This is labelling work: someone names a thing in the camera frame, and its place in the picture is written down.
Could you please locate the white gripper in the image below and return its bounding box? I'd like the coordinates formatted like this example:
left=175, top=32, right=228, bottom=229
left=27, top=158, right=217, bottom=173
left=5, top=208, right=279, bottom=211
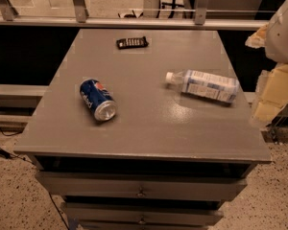
left=245, top=0, right=288, bottom=125

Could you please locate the clear plastic water bottle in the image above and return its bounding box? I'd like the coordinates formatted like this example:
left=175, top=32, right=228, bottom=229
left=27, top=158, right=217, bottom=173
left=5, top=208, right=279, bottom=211
left=165, top=70, right=240, bottom=104

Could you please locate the black remote control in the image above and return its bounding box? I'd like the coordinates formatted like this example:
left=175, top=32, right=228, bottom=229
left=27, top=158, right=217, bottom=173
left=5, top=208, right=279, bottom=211
left=116, top=36, right=149, bottom=50

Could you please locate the grey drawer cabinet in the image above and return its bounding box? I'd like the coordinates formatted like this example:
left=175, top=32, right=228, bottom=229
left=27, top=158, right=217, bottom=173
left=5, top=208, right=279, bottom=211
left=15, top=29, right=271, bottom=230

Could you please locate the blue pepsi soda can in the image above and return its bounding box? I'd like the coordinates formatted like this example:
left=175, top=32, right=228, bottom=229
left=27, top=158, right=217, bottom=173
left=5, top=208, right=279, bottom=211
left=80, top=79, right=117, bottom=122

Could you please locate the top grey drawer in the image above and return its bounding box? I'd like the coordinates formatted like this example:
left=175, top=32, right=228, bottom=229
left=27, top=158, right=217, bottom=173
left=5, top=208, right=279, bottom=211
left=36, top=172, right=247, bottom=201

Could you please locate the grey drawer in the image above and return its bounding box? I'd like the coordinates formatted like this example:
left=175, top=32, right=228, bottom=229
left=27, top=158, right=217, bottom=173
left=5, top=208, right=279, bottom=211
left=61, top=203, right=223, bottom=226
left=36, top=172, right=247, bottom=201

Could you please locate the metal window railing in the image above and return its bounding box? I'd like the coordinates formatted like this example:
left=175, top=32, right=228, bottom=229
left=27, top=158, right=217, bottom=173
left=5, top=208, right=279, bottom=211
left=0, top=0, right=268, bottom=31

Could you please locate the black power adapter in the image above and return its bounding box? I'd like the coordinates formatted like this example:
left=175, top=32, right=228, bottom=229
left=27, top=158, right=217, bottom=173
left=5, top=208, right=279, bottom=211
left=0, top=149, right=12, bottom=159

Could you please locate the black floor cable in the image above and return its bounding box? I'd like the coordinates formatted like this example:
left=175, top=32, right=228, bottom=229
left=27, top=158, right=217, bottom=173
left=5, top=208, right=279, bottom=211
left=0, top=122, right=70, bottom=230

